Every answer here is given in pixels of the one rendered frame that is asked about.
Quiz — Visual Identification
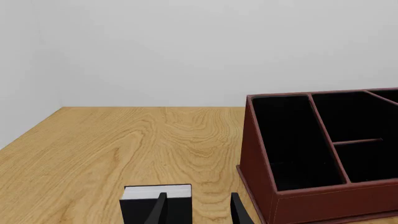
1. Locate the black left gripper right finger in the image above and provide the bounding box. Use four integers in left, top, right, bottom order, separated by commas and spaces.
230, 192, 255, 224

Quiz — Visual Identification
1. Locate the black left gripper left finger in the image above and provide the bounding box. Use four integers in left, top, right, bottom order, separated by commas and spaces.
144, 192, 167, 224

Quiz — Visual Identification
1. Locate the red-brown desk caddy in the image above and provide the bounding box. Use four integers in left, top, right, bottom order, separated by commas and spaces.
236, 87, 398, 224

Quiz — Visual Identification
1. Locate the black book with white pages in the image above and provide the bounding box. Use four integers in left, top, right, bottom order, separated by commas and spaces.
119, 184, 193, 224

